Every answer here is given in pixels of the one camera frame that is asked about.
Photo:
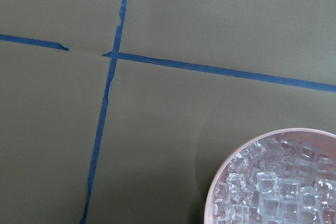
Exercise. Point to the pink bowl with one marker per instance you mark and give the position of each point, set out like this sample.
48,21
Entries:
323,140

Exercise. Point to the ice cubes pile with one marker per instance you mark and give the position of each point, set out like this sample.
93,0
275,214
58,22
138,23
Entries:
276,180

